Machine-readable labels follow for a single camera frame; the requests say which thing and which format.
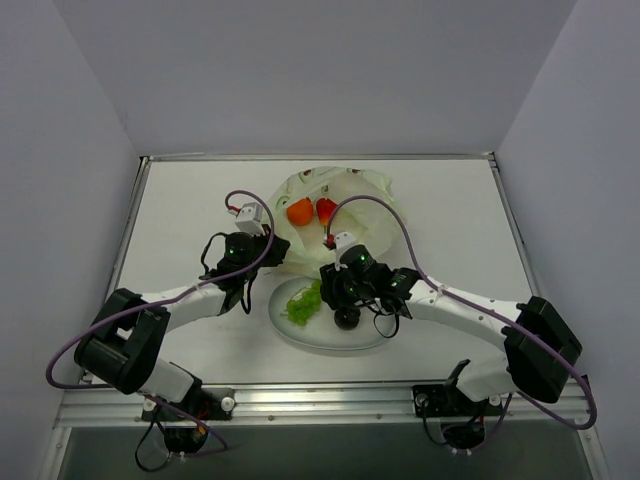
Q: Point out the dark round fake fruit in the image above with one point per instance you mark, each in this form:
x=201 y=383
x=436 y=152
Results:
x=347 y=319

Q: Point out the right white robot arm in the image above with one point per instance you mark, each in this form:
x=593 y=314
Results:
x=537 y=347

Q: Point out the aluminium front rail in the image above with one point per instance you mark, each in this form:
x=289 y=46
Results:
x=259 y=405

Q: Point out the white oval plate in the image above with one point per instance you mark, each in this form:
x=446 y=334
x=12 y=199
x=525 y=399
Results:
x=320 y=332

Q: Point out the red yellow fake fruit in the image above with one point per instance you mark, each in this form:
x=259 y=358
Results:
x=324 y=209

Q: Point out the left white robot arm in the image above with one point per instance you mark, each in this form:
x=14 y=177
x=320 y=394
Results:
x=125 y=353

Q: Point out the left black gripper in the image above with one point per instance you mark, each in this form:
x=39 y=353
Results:
x=276 y=248

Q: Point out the translucent plastic bag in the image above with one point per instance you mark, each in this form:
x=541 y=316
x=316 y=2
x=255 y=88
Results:
x=370 y=223

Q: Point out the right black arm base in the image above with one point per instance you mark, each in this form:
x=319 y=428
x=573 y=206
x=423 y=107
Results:
x=451 y=420

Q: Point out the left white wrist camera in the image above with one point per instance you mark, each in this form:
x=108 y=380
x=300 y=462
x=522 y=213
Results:
x=249 y=219

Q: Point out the orange fake fruit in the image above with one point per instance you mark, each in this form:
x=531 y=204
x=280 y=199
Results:
x=300 y=213

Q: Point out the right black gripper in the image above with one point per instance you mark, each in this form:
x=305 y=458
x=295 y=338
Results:
x=345 y=317

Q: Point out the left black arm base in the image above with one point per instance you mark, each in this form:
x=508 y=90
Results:
x=185 y=425

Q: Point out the green fake grapes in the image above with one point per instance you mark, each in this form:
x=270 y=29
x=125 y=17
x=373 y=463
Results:
x=305 y=303

